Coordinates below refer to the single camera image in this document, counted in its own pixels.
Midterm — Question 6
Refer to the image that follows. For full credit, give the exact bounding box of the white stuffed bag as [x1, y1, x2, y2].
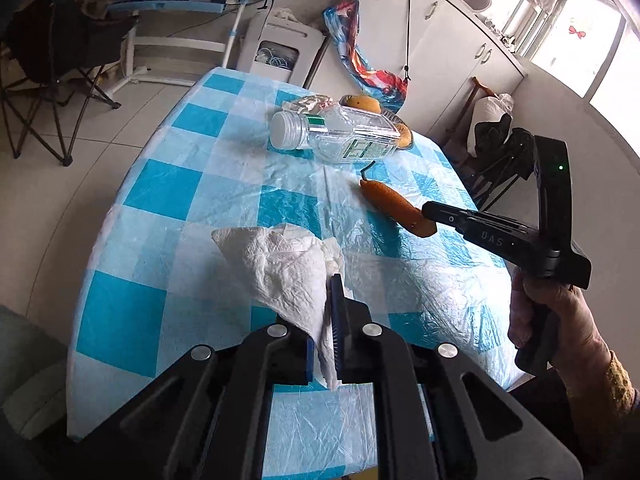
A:
[467, 92, 515, 156]

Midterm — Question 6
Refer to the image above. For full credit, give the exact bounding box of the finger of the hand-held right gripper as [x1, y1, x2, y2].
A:
[421, 201, 467, 233]

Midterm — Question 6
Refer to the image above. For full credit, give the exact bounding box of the orange plush carrot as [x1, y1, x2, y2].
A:
[360, 160, 438, 238]

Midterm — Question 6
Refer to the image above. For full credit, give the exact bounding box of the black jacket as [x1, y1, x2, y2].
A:
[472, 115, 538, 181]

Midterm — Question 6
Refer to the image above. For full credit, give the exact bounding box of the white floor appliance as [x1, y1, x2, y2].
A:
[235, 7, 323, 81]

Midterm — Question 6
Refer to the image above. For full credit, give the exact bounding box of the crinkled silver wrapper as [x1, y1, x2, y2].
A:
[281, 95, 341, 116]

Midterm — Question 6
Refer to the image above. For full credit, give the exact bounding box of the white cabinet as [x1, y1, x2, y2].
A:
[345, 0, 528, 146]

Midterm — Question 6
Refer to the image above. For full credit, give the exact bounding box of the black strap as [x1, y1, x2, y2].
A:
[354, 0, 414, 82]

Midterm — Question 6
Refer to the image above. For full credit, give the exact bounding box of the white paper towel sheet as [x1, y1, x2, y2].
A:
[211, 224, 353, 392]

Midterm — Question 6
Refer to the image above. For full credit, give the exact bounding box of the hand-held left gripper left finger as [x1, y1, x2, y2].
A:
[50, 322, 317, 480]

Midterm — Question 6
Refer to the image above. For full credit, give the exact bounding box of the clear plastic bottle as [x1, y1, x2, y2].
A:
[270, 105, 403, 165]

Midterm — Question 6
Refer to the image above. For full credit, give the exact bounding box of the person's right forearm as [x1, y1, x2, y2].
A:
[550, 350, 640, 466]

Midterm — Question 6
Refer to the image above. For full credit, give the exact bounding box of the black folding chair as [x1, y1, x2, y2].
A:
[0, 0, 138, 167]

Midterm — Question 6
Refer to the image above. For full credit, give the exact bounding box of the window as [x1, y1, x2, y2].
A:
[505, 0, 640, 156]

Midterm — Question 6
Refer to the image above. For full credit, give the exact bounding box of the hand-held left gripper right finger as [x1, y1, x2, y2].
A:
[327, 274, 586, 480]

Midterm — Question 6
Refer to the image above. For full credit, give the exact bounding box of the yellow mango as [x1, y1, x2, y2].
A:
[346, 95, 382, 113]

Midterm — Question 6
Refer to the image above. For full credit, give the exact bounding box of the person's right hand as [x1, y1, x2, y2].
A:
[507, 266, 611, 397]

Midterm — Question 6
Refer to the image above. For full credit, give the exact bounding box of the wooden chair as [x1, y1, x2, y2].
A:
[442, 76, 538, 211]

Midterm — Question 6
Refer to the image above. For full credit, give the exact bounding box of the pale green chair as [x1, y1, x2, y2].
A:
[0, 305, 68, 441]

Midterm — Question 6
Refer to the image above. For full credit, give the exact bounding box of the colourful printed bag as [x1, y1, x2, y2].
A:
[322, 0, 408, 113]

